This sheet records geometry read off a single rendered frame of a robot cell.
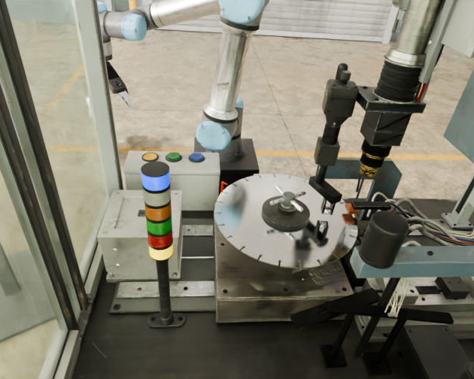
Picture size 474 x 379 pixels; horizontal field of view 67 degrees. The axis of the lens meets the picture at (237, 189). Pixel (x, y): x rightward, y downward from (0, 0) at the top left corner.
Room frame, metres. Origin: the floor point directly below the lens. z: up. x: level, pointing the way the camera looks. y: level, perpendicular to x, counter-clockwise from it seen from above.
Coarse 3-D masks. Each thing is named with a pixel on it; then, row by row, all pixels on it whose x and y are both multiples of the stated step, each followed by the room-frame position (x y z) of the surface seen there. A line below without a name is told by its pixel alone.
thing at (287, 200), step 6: (276, 186) 0.69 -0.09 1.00; (282, 192) 0.67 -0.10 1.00; (288, 192) 0.66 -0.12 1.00; (300, 192) 0.67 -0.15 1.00; (282, 198) 0.64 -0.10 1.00; (288, 198) 0.64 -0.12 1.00; (294, 198) 0.64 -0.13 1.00; (270, 204) 0.63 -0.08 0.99; (282, 204) 0.64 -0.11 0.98; (288, 204) 0.64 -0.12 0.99; (294, 204) 0.63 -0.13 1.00; (300, 210) 0.61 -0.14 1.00
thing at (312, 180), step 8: (320, 168) 0.68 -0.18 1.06; (312, 176) 0.70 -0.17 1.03; (320, 176) 0.68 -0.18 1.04; (312, 184) 0.68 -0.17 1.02; (320, 184) 0.67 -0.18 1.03; (328, 184) 0.67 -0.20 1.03; (320, 192) 0.66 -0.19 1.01; (328, 192) 0.64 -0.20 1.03; (336, 192) 0.65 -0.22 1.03; (328, 200) 0.64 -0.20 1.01; (336, 200) 0.63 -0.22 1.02
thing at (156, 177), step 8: (144, 168) 0.48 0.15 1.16; (152, 168) 0.48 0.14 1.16; (160, 168) 0.48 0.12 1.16; (168, 168) 0.48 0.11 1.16; (144, 176) 0.46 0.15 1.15; (152, 176) 0.46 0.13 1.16; (160, 176) 0.46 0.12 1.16; (168, 176) 0.47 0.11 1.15; (144, 184) 0.46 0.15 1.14; (152, 184) 0.46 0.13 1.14; (160, 184) 0.46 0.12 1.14; (168, 184) 0.47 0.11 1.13
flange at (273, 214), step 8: (272, 200) 0.68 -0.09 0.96; (296, 200) 0.69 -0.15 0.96; (264, 208) 0.65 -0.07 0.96; (272, 208) 0.65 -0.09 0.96; (280, 208) 0.64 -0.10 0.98; (288, 208) 0.64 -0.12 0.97; (304, 208) 0.66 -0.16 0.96; (264, 216) 0.63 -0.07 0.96; (272, 216) 0.63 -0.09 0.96; (280, 216) 0.63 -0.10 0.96; (288, 216) 0.63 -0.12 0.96; (296, 216) 0.63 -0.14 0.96; (304, 216) 0.64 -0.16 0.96; (272, 224) 0.61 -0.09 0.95; (280, 224) 0.60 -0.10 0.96; (288, 224) 0.60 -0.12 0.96; (296, 224) 0.61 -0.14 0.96; (304, 224) 0.61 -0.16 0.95
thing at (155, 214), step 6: (144, 204) 0.47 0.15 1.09; (168, 204) 0.47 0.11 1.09; (150, 210) 0.46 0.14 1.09; (156, 210) 0.46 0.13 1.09; (162, 210) 0.46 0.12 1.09; (168, 210) 0.47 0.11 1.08; (150, 216) 0.46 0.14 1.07; (156, 216) 0.46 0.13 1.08; (162, 216) 0.46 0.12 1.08; (168, 216) 0.47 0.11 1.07
